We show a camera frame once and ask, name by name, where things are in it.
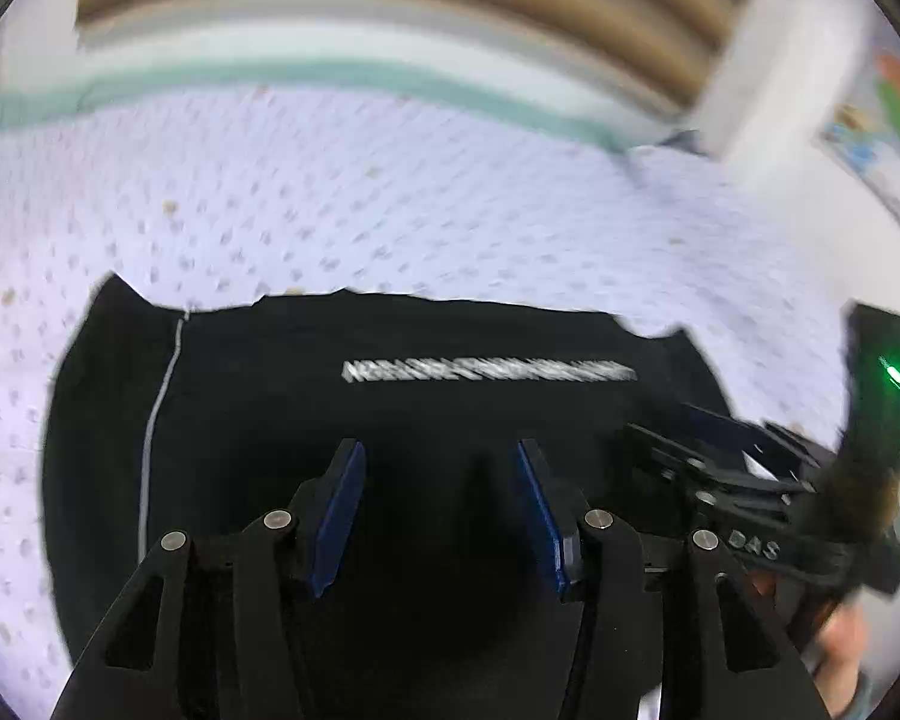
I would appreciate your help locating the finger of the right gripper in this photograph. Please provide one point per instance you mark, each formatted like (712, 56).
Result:
(781, 452)
(682, 481)

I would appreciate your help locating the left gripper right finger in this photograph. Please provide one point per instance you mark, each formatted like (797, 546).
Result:
(675, 616)

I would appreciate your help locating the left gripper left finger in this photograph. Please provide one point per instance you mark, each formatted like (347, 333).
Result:
(214, 628)

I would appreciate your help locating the black garment with grey piping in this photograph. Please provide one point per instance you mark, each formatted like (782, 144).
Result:
(162, 421)

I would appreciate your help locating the person's right hand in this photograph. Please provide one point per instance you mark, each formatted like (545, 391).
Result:
(837, 672)

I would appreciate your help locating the mint green mattress cover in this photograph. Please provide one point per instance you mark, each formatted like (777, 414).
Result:
(20, 109)

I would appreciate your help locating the floral lilac bed quilt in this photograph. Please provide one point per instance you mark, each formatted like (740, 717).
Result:
(212, 198)

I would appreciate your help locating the colourful wall map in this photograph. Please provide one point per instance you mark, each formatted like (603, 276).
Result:
(863, 131)

